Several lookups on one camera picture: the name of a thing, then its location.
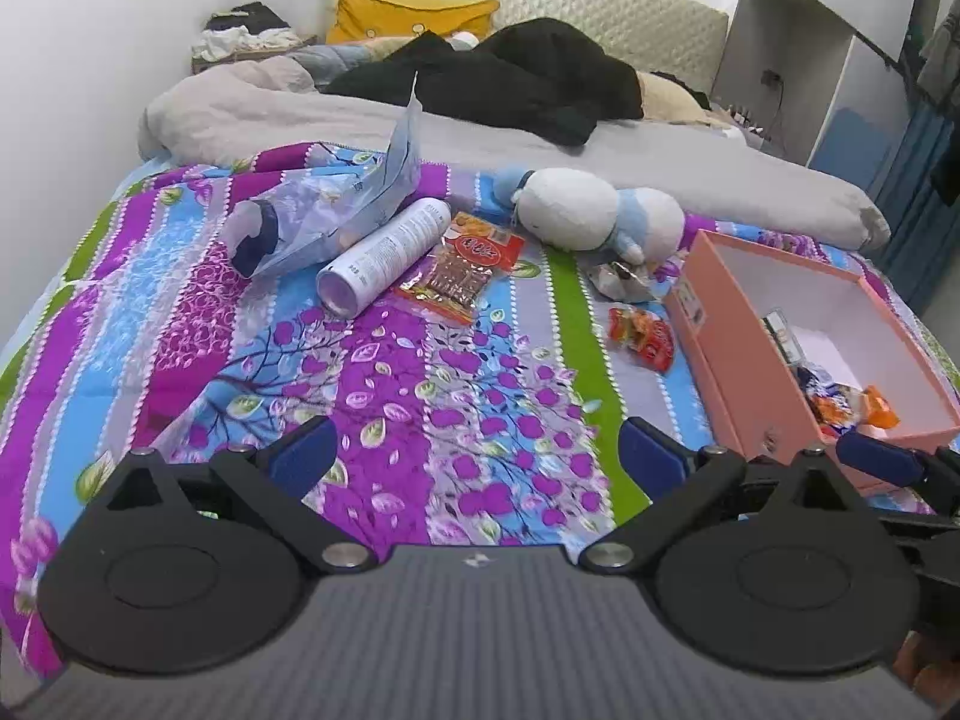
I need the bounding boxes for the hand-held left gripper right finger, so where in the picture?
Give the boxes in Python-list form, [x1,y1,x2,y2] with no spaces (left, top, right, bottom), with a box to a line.
[581,416,863,572]

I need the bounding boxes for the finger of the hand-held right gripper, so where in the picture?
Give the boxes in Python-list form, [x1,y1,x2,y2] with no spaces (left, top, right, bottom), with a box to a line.
[836,431,960,502]

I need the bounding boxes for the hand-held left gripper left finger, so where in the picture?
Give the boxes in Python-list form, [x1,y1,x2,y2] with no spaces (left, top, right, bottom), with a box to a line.
[105,416,374,572]

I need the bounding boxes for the orange snack packet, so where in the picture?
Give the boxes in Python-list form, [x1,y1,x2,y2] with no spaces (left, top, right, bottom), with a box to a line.
[814,382,901,432]

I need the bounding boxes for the blue and white snack packet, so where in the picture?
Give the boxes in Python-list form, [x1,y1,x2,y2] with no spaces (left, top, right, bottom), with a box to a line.
[795,364,863,428]

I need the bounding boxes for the pink cardboard box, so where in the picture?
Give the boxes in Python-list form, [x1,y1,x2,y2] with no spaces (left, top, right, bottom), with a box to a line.
[661,229,960,500]

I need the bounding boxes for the green and white snack packet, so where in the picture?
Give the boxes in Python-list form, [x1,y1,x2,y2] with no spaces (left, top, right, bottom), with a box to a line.
[761,307,805,365]

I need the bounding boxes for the person's right hand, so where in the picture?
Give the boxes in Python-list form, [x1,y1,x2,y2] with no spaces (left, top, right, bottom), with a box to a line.
[896,630,950,695]

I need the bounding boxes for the red snack packet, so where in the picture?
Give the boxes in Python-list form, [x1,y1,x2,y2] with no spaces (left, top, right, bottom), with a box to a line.
[606,305,677,374]

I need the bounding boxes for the small grey snack packet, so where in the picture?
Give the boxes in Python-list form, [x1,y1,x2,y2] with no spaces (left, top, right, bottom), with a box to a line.
[585,259,665,302]

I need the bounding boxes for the white spray can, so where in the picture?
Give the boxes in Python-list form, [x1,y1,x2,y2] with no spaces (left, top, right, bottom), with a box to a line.
[316,199,452,318]

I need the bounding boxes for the dried meat packet red label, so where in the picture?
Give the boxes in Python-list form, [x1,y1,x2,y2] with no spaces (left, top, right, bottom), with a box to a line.
[390,211,527,327]

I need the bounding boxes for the pale blue plastic bag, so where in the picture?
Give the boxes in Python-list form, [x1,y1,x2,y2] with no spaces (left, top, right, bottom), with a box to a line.
[225,69,425,280]

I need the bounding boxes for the white and blue plush toy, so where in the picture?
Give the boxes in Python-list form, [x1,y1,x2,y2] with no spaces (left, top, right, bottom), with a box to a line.
[491,167,687,267]

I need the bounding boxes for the hanging black coat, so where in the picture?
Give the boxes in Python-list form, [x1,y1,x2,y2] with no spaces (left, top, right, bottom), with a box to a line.
[930,120,960,203]

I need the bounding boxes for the blue padded board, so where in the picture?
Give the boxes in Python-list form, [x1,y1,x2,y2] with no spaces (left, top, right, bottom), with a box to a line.
[810,106,897,200]

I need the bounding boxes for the grey duvet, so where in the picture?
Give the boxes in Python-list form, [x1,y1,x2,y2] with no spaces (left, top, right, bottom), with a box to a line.
[139,56,893,252]

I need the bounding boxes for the small bottles on bedside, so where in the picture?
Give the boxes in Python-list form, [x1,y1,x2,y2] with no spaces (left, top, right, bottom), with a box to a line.
[724,109,773,143]

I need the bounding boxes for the beige pillow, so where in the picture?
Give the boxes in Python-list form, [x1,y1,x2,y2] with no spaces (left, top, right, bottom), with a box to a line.
[637,71,732,125]

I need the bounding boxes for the black clothing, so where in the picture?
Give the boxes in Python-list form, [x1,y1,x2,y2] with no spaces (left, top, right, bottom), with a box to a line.
[319,17,646,147]

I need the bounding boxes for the light blue jeans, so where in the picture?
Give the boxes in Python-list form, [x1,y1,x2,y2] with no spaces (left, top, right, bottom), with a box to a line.
[289,41,376,83]

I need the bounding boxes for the hanging grey jacket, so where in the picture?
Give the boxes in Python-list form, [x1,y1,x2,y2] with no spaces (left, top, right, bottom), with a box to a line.
[919,11,960,106]

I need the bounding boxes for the pile of folded clothes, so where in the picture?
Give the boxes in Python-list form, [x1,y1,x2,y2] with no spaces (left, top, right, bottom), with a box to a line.
[196,2,301,61]

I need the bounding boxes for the cream quilted headboard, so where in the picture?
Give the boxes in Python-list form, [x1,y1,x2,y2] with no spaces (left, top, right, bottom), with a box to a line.
[324,0,730,102]

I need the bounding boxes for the white wardrobe cabinet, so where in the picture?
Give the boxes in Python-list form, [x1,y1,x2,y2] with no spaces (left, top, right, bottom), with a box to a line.
[709,0,946,196]

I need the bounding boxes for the yellow pillow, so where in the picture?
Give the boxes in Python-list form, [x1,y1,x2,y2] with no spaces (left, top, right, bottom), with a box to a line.
[326,0,502,46]

